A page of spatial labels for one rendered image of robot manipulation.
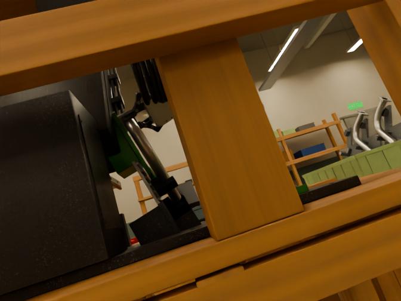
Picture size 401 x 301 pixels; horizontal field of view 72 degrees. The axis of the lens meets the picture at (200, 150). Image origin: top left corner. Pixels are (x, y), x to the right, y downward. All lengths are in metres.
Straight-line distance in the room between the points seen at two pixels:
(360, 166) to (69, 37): 1.19
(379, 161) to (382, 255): 0.94
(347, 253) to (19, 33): 0.57
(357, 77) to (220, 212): 8.66
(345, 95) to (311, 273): 8.15
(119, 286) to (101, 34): 0.36
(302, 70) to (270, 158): 7.84
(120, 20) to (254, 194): 0.33
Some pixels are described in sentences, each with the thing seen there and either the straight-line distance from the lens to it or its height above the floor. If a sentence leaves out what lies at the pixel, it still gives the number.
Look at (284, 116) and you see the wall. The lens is 7.45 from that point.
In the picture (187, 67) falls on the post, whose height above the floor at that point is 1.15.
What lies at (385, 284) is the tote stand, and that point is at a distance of 1.38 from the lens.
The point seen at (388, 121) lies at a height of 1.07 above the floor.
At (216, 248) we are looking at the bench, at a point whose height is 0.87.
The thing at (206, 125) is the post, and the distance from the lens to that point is 0.44.
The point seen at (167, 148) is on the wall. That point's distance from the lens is 6.57.
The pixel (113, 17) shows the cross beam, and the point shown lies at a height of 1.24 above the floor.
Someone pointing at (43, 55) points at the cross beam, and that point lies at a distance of 0.47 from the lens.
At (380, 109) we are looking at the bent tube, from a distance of 1.66.
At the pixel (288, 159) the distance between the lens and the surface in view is 6.48.
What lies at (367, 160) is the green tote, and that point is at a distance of 1.38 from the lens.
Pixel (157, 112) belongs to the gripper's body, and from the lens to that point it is 0.79.
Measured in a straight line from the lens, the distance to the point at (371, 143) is 1.75.
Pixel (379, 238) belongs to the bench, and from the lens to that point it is 0.50.
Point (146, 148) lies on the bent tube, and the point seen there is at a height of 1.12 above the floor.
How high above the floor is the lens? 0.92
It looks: 12 degrees up
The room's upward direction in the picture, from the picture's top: 18 degrees counter-clockwise
